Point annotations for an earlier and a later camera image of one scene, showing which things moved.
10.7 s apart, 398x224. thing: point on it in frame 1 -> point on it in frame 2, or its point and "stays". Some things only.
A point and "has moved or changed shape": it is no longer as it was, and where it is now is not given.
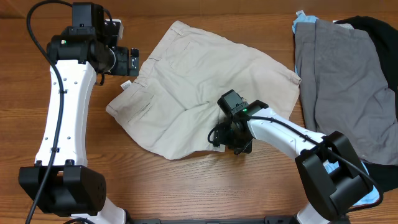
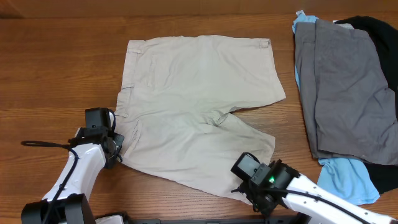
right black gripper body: x=227 y=135 -> x=253 y=193
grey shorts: x=344 y=88 stays
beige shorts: x=168 y=109 has moved or changed shape
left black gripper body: x=121 y=65 -> x=119 y=139
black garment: x=385 y=41 stays
